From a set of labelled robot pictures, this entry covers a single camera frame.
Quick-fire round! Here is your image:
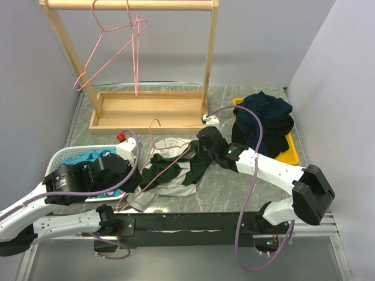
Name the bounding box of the pink wire hanger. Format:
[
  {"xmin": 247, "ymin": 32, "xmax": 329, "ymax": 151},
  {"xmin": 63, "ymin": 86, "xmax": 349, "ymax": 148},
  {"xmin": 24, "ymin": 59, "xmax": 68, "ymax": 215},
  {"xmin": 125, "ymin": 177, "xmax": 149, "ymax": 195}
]
[
  {"xmin": 126, "ymin": 1, "xmax": 141, "ymax": 98},
  {"xmin": 115, "ymin": 118, "xmax": 194, "ymax": 213},
  {"xmin": 72, "ymin": 0, "xmax": 148, "ymax": 91}
]

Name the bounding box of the green and white t shirt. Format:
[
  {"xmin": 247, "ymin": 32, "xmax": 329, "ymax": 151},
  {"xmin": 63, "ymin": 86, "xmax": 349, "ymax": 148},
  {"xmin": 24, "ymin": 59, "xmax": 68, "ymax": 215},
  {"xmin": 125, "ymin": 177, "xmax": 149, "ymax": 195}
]
[{"xmin": 126, "ymin": 137, "xmax": 212, "ymax": 211}]

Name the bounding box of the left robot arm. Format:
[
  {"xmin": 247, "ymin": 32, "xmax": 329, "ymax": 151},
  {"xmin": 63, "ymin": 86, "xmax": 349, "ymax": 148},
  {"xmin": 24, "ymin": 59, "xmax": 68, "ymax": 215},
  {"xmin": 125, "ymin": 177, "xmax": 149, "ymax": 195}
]
[{"xmin": 1, "ymin": 154, "xmax": 138, "ymax": 257}]

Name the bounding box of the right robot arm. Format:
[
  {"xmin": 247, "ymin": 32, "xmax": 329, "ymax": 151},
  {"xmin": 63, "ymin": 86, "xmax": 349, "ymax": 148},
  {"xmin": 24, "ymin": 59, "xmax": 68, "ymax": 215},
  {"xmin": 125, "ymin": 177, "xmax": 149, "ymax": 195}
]
[{"xmin": 197, "ymin": 126, "xmax": 335, "ymax": 234}]

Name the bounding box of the blue shark print cloth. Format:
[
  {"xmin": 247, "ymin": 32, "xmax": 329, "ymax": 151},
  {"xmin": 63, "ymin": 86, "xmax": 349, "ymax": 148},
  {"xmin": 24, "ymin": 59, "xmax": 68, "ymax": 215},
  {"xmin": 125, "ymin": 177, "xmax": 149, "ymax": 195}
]
[{"xmin": 61, "ymin": 148, "xmax": 125, "ymax": 200}]

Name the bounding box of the navy blue garment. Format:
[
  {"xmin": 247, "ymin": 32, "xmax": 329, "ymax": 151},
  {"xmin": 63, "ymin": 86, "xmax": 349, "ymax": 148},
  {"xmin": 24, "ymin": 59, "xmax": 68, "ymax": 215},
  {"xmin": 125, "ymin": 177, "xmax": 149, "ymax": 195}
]
[{"xmin": 231, "ymin": 90, "xmax": 294, "ymax": 156}]

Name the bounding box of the white plastic basket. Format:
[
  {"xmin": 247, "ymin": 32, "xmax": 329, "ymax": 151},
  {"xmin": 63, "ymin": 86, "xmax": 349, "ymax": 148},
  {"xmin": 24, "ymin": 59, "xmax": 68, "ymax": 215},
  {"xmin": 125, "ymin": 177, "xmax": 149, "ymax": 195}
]
[{"xmin": 46, "ymin": 145, "xmax": 138, "ymax": 203}]

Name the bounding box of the wooden clothes rack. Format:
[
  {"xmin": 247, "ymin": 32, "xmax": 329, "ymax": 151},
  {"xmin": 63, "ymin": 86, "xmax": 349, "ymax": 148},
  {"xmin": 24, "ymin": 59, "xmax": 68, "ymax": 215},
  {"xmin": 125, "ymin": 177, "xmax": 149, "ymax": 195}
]
[{"xmin": 39, "ymin": 1, "xmax": 219, "ymax": 134}]

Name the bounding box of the black garment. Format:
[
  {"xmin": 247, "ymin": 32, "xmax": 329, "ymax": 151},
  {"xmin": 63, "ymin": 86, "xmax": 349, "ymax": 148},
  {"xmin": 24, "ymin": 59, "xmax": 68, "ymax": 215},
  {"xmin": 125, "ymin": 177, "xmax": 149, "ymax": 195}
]
[{"xmin": 263, "ymin": 114, "xmax": 294, "ymax": 158}]

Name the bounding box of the yellow plastic tray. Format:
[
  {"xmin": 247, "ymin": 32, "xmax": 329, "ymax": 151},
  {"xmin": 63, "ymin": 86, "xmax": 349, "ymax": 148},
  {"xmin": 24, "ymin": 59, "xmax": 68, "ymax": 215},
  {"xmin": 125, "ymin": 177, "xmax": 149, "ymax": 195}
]
[{"xmin": 232, "ymin": 98, "xmax": 300, "ymax": 165}]

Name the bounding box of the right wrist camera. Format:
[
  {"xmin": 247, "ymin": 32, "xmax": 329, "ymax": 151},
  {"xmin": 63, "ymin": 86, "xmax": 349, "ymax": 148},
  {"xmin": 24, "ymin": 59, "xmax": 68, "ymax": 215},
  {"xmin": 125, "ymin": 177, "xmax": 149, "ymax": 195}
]
[{"xmin": 202, "ymin": 114, "xmax": 220, "ymax": 129}]

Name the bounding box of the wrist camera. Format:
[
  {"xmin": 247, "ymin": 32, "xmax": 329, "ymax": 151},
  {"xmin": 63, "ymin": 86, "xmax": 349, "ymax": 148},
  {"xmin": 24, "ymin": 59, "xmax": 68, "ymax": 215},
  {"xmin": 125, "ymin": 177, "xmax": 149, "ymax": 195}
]
[
  {"xmin": 115, "ymin": 133, "xmax": 137, "ymax": 165},
  {"xmin": 202, "ymin": 114, "xmax": 220, "ymax": 129}
]

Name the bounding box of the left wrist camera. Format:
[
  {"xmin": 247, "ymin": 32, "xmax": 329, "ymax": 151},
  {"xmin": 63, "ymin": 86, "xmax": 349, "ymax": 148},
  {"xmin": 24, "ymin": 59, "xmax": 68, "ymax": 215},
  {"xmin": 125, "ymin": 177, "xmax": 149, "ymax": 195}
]
[{"xmin": 115, "ymin": 133, "xmax": 137, "ymax": 165}]

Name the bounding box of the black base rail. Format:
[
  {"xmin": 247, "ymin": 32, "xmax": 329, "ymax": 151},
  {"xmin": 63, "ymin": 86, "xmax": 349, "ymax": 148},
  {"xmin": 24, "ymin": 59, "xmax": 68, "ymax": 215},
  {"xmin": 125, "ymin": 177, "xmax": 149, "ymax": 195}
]
[{"xmin": 81, "ymin": 210, "xmax": 291, "ymax": 254}]

